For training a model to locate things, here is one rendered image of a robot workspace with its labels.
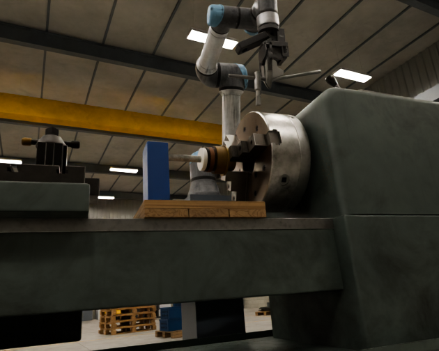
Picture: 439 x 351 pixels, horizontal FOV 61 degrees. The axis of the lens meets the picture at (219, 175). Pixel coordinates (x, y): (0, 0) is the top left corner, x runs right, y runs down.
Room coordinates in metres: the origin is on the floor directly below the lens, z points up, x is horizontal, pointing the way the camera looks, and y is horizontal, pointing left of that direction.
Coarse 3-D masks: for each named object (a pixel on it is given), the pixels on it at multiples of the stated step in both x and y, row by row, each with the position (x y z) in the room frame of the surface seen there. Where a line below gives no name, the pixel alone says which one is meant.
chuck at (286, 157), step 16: (256, 112) 1.02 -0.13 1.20; (240, 128) 1.13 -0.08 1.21; (256, 128) 1.03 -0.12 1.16; (272, 128) 0.97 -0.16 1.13; (288, 128) 0.99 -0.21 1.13; (272, 144) 0.96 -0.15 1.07; (288, 144) 0.98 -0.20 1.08; (256, 160) 1.05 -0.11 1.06; (272, 160) 0.97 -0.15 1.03; (288, 160) 0.98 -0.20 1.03; (256, 176) 1.06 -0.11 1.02; (272, 176) 0.99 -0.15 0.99; (288, 176) 1.01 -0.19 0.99; (256, 192) 1.07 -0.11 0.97; (272, 192) 1.02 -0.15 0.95; (288, 192) 1.04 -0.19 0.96; (272, 208) 1.10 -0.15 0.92
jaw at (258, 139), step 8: (256, 136) 0.97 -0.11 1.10; (264, 136) 0.98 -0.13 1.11; (272, 136) 0.97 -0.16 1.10; (240, 144) 1.00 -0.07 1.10; (248, 144) 1.00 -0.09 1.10; (256, 144) 0.96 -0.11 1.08; (264, 144) 0.97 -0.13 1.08; (232, 152) 1.02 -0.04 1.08; (240, 152) 1.01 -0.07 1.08; (248, 152) 1.00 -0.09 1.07; (256, 152) 1.01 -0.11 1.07; (232, 160) 1.04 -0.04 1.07; (240, 160) 1.05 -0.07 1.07; (248, 160) 1.05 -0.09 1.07
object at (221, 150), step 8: (208, 152) 1.02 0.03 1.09; (216, 152) 1.03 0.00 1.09; (224, 152) 1.03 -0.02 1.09; (208, 160) 1.02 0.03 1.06; (216, 160) 1.03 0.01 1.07; (224, 160) 1.03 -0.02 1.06; (208, 168) 1.04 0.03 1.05; (216, 168) 1.04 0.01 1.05; (224, 168) 1.05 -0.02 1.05; (232, 168) 1.07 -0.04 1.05
